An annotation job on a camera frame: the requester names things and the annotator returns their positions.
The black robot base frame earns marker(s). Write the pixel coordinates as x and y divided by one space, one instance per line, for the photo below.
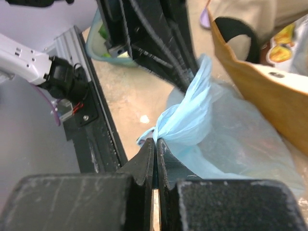
91 129

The brown Trader Joe's tote bag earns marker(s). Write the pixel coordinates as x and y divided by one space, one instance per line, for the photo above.
240 29

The brown white chips bag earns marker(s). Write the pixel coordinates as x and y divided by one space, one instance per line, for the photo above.
288 49

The light blue plastic bag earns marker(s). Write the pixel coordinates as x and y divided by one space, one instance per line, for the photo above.
218 135

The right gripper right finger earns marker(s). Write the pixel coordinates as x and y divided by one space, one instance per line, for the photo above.
189 203

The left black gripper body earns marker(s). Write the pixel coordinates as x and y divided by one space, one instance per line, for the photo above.
144 21

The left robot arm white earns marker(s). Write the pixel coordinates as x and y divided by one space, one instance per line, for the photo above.
54 74

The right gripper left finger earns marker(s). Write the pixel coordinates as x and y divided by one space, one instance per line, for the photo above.
119 201

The teal fruit tray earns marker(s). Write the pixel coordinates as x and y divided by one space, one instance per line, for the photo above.
96 48

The lavender cutting board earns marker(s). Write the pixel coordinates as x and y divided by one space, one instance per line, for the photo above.
204 19

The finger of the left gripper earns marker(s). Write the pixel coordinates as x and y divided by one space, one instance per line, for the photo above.
174 63

